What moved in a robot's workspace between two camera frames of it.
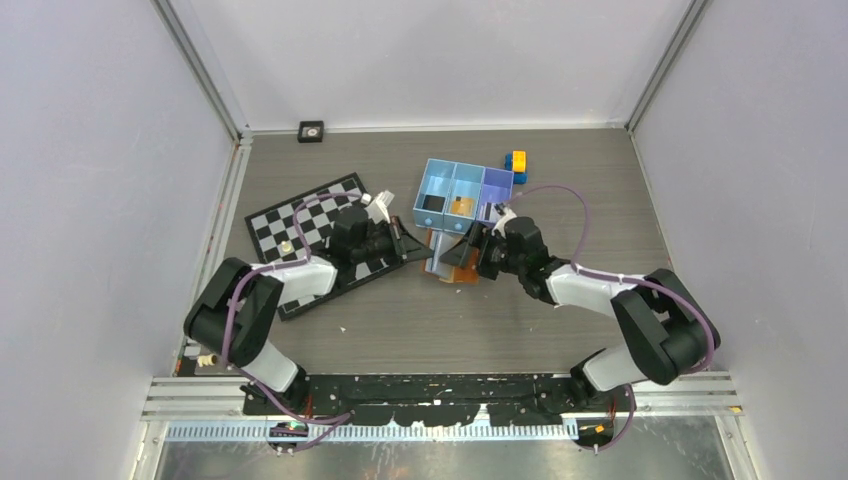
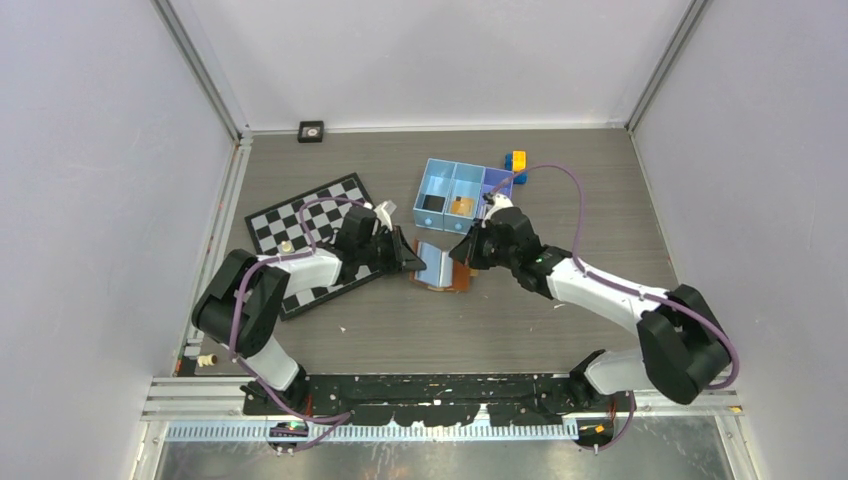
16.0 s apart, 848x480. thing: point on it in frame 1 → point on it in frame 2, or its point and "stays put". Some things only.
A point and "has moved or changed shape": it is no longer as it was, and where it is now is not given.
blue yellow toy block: (516, 162) stays put
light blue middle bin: (462, 204) stays put
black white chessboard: (295, 229) stays put
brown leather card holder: (438, 242) has moved or changed shape
